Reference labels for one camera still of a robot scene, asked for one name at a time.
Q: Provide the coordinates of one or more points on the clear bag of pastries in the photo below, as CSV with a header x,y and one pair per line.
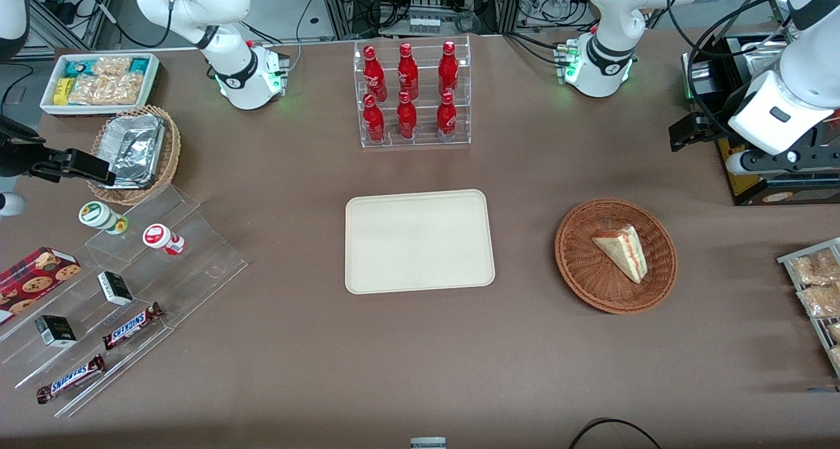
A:
x,y
820,300
833,332
835,357
814,268

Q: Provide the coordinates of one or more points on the white rectangular snack bin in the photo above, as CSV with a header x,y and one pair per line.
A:
x,y
47,104

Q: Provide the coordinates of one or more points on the steel warmer pan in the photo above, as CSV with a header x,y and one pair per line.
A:
x,y
764,58

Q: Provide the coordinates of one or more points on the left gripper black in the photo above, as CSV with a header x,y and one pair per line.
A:
x,y
727,113

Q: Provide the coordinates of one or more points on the green lid yogurt cup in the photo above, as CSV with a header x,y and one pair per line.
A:
x,y
98,216

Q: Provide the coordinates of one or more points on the silver foil container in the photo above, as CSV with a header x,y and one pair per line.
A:
x,y
131,150

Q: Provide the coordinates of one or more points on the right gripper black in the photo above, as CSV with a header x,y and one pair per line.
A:
x,y
14,153

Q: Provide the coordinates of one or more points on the triangle sandwich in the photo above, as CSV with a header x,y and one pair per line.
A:
x,y
622,252

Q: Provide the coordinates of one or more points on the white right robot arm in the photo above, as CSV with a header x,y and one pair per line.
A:
x,y
223,2

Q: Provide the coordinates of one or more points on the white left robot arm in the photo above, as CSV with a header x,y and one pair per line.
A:
x,y
610,16

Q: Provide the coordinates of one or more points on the small grey device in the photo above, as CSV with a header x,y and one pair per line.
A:
x,y
428,444

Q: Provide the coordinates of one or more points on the black yellow food warmer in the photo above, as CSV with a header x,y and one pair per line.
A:
x,y
787,190

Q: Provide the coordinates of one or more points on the teal snack packet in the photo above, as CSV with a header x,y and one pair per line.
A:
x,y
77,68
139,65

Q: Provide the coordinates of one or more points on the clear acrylic bottle rack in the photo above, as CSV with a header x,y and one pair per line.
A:
x,y
426,137

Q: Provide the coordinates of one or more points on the small black box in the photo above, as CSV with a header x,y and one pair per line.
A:
x,y
56,331
115,288

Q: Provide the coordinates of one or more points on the tray of packaged snacks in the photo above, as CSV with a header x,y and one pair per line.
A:
x,y
787,260

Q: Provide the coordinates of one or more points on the beige plastic tray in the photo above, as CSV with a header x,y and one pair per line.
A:
x,y
420,242

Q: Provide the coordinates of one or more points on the brown round wicker basket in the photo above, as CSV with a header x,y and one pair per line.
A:
x,y
590,272

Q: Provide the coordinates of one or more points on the white power strip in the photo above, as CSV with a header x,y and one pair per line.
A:
x,y
424,25

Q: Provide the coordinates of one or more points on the red cookie box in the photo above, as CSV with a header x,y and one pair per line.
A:
x,y
36,278

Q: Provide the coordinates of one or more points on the clear acrylic step display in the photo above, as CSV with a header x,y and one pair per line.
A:
x,y
197,265

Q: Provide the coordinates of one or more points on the red cola bottle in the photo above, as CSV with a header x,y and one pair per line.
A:
x,y
374,75
446,117
448,68
374,121
407,117
407,73

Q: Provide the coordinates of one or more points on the red lid yogurt cup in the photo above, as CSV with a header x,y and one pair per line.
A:
x,y
159,237

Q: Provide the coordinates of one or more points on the clear bag of crackers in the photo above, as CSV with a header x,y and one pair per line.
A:
x,y
108,90
111,66

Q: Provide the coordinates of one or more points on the yellow snack packet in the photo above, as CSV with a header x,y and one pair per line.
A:
x,y
62,91

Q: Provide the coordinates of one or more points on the light tan wicker basket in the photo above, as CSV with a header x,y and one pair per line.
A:
x,y
172,153

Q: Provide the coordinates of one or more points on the brown Snickers bar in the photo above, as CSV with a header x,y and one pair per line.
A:
x,y
131,326
71,379

